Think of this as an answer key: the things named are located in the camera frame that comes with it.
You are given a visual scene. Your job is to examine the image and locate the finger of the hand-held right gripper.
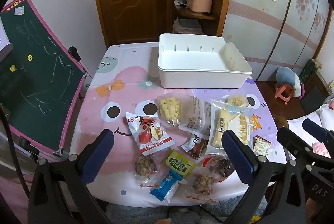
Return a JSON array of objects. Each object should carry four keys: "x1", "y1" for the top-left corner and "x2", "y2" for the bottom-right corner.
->
[
  {"x1": 276, "y1": 117, "x2": 322, "y2": 170},
  {"x1": 302, "y1": 118, "x2": 334, "y2": 152}
]

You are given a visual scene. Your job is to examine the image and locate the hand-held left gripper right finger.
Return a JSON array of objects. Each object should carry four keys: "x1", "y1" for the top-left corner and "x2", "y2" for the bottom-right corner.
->
[{"x1": 221, "y1": 130, "x2": 306, "y2": 224}]

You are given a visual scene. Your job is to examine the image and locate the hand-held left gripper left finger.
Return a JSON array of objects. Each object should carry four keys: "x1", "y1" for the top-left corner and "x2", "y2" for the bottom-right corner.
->
[{"x1": 27, "y1": 129, "x2": 115, "y2": 224}]

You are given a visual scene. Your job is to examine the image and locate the red dates packet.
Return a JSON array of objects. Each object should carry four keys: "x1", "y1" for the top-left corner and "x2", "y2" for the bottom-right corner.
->
[{"x1": 197, "y1": 154, "x2": 237, "y2": 183}]

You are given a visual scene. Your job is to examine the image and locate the white yellow biscuit packet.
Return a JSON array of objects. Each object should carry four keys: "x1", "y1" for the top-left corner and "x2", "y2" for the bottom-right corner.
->
[{"x1": 253, "y1": 135, "x2": 273, "y2": 158}]

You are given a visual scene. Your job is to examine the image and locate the long sandwich bread packet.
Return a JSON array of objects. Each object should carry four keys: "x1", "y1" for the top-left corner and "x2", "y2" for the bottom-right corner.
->
[{"x1": 206, "y1": 99, "x2": 255, "y2": 155}]

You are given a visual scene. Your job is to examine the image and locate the small orange snack packet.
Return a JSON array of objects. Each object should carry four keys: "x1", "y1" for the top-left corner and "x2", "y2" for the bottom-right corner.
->
[{"x1": 250, "y1": 115, "x2": 262, "y2": 131}]

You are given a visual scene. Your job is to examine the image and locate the brown chocolate pie packet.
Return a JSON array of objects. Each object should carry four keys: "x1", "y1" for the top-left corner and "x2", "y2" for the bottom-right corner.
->
[{"x1": 181, "y1": 134, "x2": 209, "y2": 160}]

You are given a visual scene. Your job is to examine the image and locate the clear nut cluster packet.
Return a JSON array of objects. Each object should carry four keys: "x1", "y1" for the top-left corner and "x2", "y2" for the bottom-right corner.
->
[
  {"x1": 184, "y1": 173, "x2": 220, "y2": 204},
  {"x1": 134, "y1": 152, "x2": 159, "y2": 188}
]

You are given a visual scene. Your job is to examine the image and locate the small puffed rice cake packet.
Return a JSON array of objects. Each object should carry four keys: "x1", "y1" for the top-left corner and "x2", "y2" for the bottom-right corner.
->
[{"x1": 222, "y1": 94, "x2": 249, "y2": 108}]

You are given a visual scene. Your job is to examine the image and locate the red apple chips packet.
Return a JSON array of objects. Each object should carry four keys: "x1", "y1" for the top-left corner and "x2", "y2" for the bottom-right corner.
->
[{"x1": 126, "y1": 112, "x2": 175, "y2": 157}]

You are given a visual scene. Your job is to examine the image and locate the clear packet with printed back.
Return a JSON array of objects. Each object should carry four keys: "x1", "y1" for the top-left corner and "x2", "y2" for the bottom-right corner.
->
[{"x1": 179, "y1": 94, "x2": 212, "y2": 140}]

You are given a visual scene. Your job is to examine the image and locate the green pastry packet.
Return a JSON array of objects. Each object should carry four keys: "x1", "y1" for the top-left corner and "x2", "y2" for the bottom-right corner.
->
[{"x1": 164, "y1": 150, "x2": 197, "y2": 179}]

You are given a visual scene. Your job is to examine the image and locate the blue white snack packet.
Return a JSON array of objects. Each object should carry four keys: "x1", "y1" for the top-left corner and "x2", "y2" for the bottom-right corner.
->
[{"x1": 149, "y1": 169, "x2": 188, "y2": 202}]

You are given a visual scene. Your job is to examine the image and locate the white plastic storage bin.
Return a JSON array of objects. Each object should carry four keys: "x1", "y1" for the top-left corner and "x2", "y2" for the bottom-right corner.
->
[{"x1": 157, "y1": 33, "x2": 253, "y2": 89}]

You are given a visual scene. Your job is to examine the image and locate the white bedding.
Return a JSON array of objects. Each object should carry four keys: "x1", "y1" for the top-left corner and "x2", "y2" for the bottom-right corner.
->
[{"x1": 286, "y1": 103, "x2": 334, "y2": 159}]

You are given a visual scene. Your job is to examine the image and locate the dark cabinet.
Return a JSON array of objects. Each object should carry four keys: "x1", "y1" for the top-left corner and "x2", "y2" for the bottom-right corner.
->
[{"x1": 298, "y1": 59, "x2": 334, "y2": 114}]

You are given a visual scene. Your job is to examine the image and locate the pink plastic stool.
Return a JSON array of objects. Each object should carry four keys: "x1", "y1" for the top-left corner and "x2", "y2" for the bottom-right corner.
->
[{"x1": 274, "y1": 83, "x2": 295, "y2": 105}]

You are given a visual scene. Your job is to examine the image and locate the blue cushion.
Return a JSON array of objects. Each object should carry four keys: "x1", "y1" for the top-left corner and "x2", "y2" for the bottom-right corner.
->
[{"x1": 276, "y1": 67, "x2": 300, "y2": 89}]

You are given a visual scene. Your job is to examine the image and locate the cartoon printed tablecloth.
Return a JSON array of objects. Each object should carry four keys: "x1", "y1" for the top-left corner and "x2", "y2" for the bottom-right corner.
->
[{"x1": 69, "y1": 42, "x2": 278, "y2": 207}]

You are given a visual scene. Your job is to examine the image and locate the floral wardrobe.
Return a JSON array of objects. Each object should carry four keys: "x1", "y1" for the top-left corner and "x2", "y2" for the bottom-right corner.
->
[{"x1": 222, "y1": 0, "x2": 334, "y2": 82}]

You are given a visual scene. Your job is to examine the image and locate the black easel knob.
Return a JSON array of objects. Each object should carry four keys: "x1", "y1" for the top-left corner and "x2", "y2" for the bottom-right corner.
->
[{"x1": 68, "y1": 46, "x2": 82, "y2": 61}]

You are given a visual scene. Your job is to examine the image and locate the folded cloth stack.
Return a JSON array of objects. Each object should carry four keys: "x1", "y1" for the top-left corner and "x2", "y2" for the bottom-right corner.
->
[{"x1": 173, "y1": 18, "x2": 204, "y2": 35}]

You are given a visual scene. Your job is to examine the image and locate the black cable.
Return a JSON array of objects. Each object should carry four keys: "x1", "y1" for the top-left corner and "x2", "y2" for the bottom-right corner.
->
[{"x1": 0, "y1": 103, "x2": 30, "y2": 198}]

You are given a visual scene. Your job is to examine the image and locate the green chalkboard with pink frame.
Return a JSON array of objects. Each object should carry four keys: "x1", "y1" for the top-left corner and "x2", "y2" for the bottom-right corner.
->
[{"x1": 0, "y1": 0, "x2": 88, "y2": 157}]

